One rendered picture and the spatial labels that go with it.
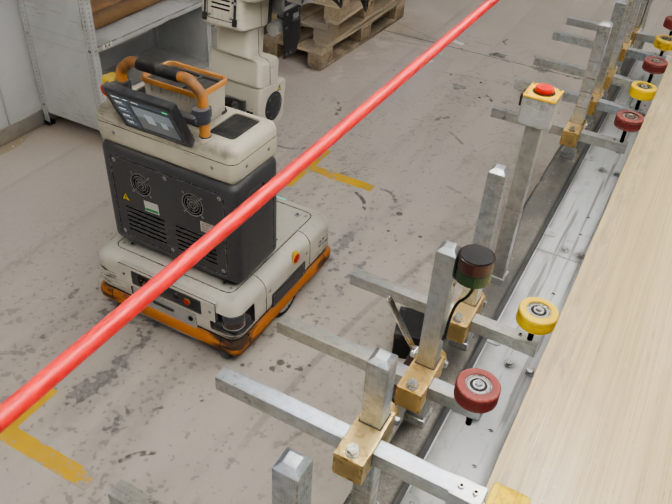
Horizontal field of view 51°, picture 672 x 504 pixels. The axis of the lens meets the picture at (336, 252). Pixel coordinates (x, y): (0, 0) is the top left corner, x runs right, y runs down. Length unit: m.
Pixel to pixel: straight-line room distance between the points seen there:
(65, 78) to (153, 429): 2.01
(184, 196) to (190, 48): 2.20
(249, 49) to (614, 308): 1.42
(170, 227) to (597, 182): 1.43
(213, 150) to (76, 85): 1.74
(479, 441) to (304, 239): 1.27
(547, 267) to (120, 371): 1.45
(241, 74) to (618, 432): 1.66
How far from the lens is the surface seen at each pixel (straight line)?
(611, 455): 1.27
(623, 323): 1.51
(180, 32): 4.38
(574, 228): 2.25
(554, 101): 1.54
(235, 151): 2.07
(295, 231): 2.62
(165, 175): 2.27
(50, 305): 2.85
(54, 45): 3.74
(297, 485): 0.83
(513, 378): 1.72
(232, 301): 2.33
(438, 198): 3.39
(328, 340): 1.38
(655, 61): 2.78
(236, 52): 2.40
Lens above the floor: 1.85
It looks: 38 degrees down
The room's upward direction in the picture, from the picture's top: 4 degrees clockwise
